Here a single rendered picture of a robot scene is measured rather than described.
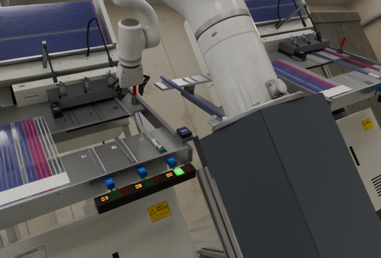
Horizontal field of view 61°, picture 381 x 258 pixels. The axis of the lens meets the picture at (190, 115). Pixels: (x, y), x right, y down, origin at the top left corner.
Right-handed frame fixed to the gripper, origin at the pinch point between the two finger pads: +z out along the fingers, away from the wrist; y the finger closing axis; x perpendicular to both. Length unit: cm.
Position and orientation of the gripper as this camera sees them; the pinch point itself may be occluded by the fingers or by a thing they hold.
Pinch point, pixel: (130, 94)
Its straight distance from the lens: 136.0
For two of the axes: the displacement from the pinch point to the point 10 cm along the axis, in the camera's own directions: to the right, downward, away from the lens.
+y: -8.6, 2.4, -4.5
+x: 5.0, 6.0, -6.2
